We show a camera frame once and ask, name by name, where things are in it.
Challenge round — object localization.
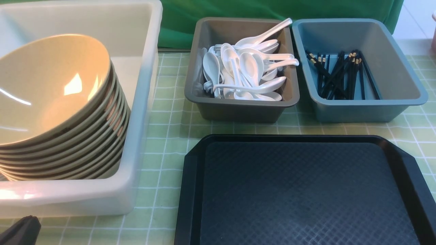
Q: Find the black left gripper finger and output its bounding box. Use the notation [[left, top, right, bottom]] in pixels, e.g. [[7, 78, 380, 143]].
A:
[[0, 215, 42, 245]]

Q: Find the yellow noodle bowl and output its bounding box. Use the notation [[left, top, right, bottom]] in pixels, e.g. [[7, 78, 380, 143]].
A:
[[0, 34, 111, 147]]

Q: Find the white soup spoon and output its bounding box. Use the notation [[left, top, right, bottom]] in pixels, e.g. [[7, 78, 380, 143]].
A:
[[212, 77, 287, 94]]

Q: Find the green checkered table mat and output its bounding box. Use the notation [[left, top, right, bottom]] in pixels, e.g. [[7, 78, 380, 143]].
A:
[[0, 51, 436, 245]]

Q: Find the black serving tray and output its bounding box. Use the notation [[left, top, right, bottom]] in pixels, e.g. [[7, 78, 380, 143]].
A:
[[174, 134, 436, 245]]

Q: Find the white plastic bin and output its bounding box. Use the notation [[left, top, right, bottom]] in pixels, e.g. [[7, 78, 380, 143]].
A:
[[1, 0, 162, 219]]

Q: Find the green backdrop cloth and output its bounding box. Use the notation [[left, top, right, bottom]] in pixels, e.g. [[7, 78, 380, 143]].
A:
[[158, 0, 404, 49]]

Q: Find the brown spoon bin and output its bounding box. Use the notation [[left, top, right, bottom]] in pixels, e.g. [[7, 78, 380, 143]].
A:
[[184, 17, 300, 124]]

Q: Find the pile of white spoons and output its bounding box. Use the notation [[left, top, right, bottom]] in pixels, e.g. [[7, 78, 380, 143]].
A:
[[202, 18, 299, 102]]

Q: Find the pile of black chopsticks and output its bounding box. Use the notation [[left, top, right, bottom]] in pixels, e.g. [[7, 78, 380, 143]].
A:
[[305, 49, 381, 100]]

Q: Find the blue chopstick bin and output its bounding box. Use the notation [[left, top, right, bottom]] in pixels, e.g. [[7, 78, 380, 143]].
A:
[[292, 18, 428, 123]]

